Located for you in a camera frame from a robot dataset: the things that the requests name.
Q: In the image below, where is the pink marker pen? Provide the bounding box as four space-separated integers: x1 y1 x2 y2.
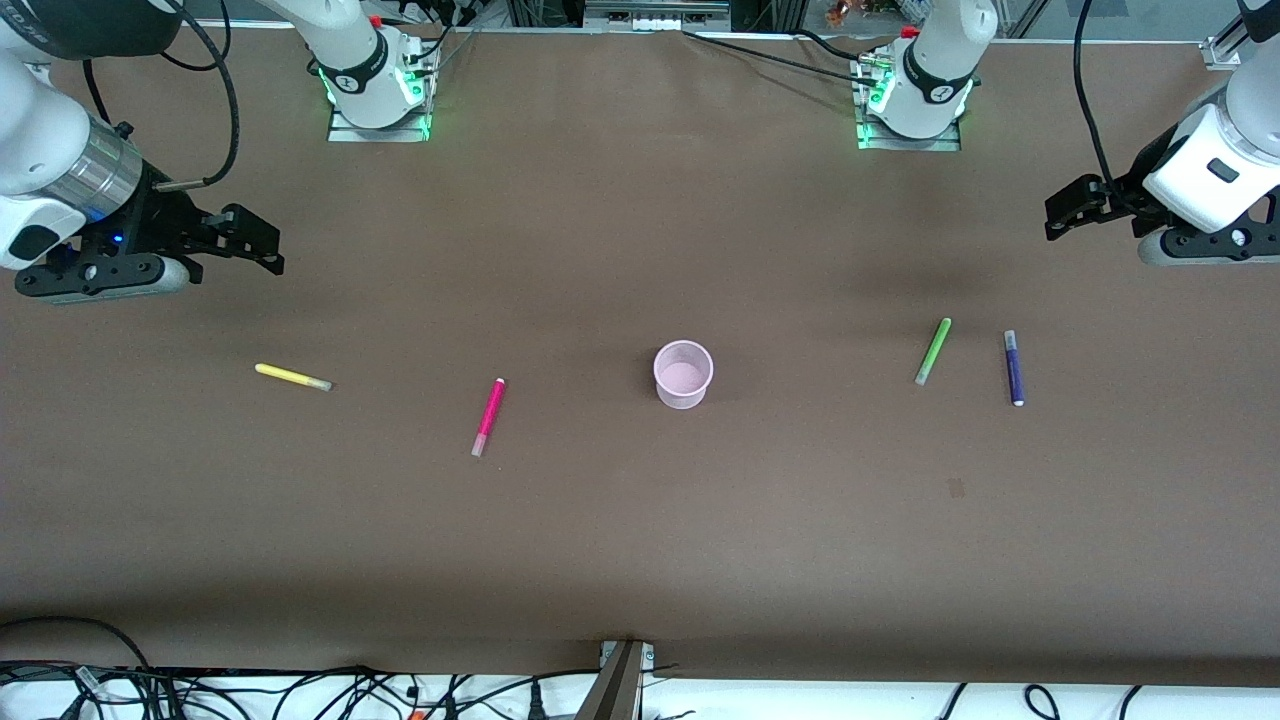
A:
470 377 508 459

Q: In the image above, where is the pink plastic cup holder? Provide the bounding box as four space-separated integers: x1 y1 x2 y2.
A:
653 340 715 411

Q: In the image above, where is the yellow marker pen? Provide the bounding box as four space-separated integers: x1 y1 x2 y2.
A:
254 362 334 393

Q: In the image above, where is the green marker pen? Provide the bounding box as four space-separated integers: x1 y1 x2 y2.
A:
914 317 953 387

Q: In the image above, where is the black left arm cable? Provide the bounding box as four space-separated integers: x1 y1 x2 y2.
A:
1073 0 1119 191

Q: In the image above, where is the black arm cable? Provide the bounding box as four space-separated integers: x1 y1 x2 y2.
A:
82 0 242 193
1073 0 1119 191

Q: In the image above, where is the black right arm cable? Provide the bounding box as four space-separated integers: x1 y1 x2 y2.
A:
82 0 242 193

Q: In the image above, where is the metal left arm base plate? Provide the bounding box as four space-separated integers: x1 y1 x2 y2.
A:
856 115 963 153

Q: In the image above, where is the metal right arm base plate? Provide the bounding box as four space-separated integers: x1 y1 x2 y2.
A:
327 100 434 144

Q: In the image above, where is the long black table cable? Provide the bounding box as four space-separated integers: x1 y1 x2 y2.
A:
683 29 883 79

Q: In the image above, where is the thick black floor cable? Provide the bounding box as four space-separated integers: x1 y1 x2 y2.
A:
0 616 154 673

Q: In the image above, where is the metal table edge bracket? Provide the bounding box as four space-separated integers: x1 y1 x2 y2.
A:
578 640 657 720

